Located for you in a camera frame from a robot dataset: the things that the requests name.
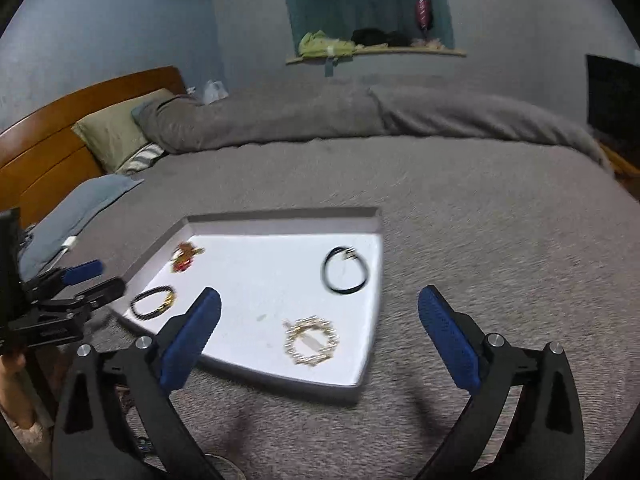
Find wooden niche shelf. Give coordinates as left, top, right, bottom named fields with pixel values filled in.
left=285, top=47, right=467, bottom=65

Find black flat screen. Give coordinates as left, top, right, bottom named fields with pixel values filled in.
left=585, top=53, right=640, bottom=142

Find person's left hand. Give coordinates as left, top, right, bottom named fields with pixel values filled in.
left=0, top=351, right=37, bottom=430

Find white plastic bag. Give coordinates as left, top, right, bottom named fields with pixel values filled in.
left=199, top=79, right=230, bottom=105

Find gold and pearl bracelet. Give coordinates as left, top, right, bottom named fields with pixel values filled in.
left=283, top=315, right=341, bottom=367

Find white shallow tray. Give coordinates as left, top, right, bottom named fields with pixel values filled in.
left=107, top=207, right=385, bottom=407

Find black cord bracelet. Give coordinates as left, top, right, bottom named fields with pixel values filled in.
left=321, top=246, right=370, bottom=295

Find round metal item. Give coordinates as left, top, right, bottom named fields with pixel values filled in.
left=204, top=454, right=243, bottom=480

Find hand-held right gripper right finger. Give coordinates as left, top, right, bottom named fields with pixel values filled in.
left=414, top=284, right=586, bottom=480

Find grey bed cover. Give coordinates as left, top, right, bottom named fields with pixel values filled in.
left=30, top=132, right=632, bottom=480

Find black cloth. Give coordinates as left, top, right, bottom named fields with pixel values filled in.
left=351, top=27, right=412, bottom=47

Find grey rolled duvet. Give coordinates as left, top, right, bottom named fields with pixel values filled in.
left=132, top=83, right=613, bottom=173

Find olive green pillow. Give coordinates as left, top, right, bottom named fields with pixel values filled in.
left=71, top=88, right=175, bottom=174

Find wooden headboard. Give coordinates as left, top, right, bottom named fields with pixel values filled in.
left=0, top=65, right=187, bottom=231

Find blue-grey folded cloth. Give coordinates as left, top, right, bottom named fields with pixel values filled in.
left=17, top=174, right=146, bottom=281

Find yellow-green cloth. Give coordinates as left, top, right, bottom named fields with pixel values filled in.
left=298, top=31, right=358, bottom=58

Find striped pillow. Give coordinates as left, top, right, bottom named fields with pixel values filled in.
left=121, top=143, right=166, bottom=176

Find wooden side furniture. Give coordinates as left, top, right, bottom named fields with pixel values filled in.
left=597, top=141, right=640, bottom=183

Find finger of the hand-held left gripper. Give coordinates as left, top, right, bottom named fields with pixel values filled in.
left=22, top=259, right=105, bottom=302
left=45, top=277, right=126, bottom=322

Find black and gold beaded bracelet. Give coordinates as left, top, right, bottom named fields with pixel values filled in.
left=129, top=284, right=177, bottom=320

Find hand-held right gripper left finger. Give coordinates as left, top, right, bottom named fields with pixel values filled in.
left=52, top=287, right=227, bottom=480

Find red and gold bracelet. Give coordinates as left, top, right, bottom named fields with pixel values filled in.
left=169, top=241, right=206, bottom=274

